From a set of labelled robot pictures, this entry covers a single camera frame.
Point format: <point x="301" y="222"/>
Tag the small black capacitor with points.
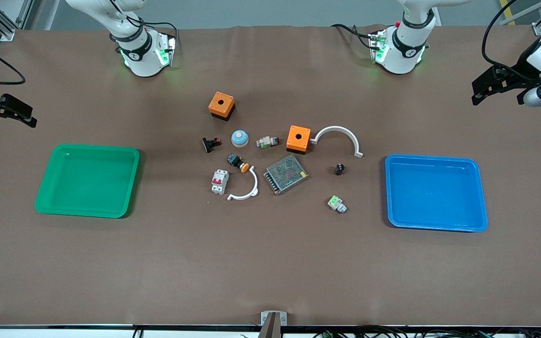
<point x="339" y="169"/>

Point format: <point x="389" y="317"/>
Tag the white red circuit breaker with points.
<point x="220" y="183"/>

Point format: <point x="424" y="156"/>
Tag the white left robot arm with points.
<point x="404" y="47"/>

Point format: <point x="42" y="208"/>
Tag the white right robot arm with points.
<point x="139" y="51"/>

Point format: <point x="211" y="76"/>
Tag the green plastic tray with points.
<point x="87" y="183"/>

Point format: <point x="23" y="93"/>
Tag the blue plastic tray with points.
<point x="439" y="197"/>

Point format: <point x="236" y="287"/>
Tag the green white terminal component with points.
<point x="337" y="204"/>

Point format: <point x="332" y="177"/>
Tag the orange box black base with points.
<point x="298" y="136"/>
<point x="221" y="101"/>

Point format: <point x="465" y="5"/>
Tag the metal mesh power supply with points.
<point x="285" y="174"/>

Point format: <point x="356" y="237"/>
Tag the blue dome buzzer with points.
<point x="240" y="139"/>

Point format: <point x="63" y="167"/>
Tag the small green-white connector centre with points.
<point x="266" y="142"/>

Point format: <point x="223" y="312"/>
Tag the orange head push button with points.
<point x="243" y="167"/>

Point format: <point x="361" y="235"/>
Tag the large white curved duct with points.
<point x="336" y="128"/>

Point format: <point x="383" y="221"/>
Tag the small white curved duct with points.
<point x="253" y="185"/>

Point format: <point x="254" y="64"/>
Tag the metal table edge bracket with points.
<point x="274" y="324"/>

